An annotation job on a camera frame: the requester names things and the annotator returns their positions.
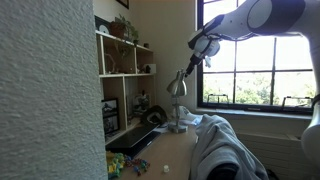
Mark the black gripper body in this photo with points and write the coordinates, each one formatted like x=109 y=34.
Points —
x=196 y=60

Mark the silver desk lamp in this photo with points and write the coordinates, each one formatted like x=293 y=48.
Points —
x=177 y=87

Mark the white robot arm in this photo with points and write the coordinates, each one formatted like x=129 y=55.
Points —
x=273 y=16

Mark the small white box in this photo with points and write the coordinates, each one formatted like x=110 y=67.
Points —
x=152 y=68

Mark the small dark figurines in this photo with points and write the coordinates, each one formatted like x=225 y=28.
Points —
x=148 y=69

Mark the white baseball cap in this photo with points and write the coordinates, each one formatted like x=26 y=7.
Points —
x=188 y=116

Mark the black microscope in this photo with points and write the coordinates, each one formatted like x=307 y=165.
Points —
x=142 y=101

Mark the white papers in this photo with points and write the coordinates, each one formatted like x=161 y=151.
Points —
x=165 y=128

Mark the wooden hutch shelf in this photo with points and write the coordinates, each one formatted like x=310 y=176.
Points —
x=123 y=75

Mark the glass shell ornament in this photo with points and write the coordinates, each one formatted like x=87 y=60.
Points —
x=110 y=63

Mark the potted green plant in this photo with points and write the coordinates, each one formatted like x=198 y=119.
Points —
x=123 y=28

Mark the grey hoodie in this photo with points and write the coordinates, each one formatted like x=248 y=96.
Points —
x=220 y=143

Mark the white bottle cap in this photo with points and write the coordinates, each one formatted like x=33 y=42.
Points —
x=166 y=169

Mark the colourful small toys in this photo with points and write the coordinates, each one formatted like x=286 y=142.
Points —
x=137 y=165

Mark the yellow green bead pile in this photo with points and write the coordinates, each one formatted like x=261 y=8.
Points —
x=115 y=165

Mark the white radiator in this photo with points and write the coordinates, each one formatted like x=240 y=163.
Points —
x=276 y=150

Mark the black window frame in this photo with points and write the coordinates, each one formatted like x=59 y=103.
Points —
x=200 y=66

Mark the black photo frame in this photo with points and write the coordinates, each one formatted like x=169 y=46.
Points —
x=110 y=107
x=111 y=125

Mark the dark wall picture frame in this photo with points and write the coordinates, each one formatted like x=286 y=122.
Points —
x=123 y=3

